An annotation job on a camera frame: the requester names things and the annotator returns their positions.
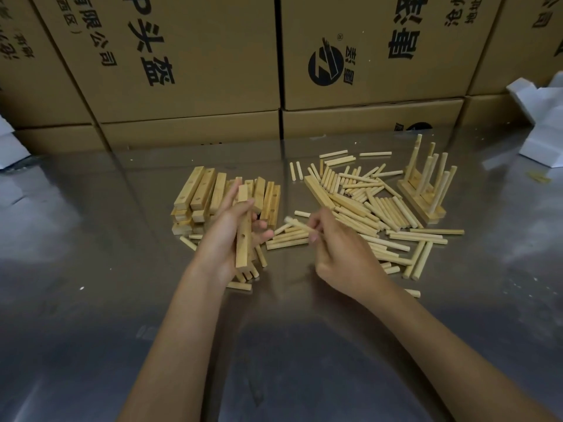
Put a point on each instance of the person's right hand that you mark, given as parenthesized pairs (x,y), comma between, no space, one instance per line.
(352,263)

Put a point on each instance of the person's left hand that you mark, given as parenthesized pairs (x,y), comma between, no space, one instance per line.
(215,246)

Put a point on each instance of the pile of wooden dowels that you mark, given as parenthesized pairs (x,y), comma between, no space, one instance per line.
(387,210)

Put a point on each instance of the pile of drilled wooden bars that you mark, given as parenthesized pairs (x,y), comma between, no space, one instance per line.
(193,184)

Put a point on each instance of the person's left forearm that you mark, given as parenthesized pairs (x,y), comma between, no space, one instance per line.
(176,347)

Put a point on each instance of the person's right forearm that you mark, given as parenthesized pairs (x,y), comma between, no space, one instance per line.
(440,360)

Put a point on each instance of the stack of white foam blocks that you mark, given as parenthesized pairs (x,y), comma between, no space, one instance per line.
(11,149)
(545,127)

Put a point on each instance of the clear tape patch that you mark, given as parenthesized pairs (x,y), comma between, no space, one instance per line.
(147,333)

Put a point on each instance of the shiny metal table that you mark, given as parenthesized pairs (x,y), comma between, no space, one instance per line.
(88,268)

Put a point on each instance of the stack of brown cardboard boxes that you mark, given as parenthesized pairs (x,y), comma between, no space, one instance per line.
(220,61)

